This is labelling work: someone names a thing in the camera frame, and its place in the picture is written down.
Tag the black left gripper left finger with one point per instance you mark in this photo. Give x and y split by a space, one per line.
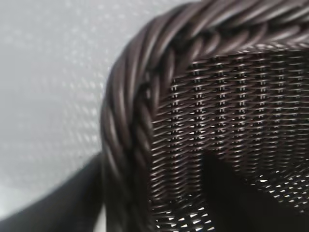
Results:
48 212

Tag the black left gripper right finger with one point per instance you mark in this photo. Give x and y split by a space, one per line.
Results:
241 212

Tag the dark brown wicker basket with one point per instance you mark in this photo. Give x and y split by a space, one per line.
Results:
193 96

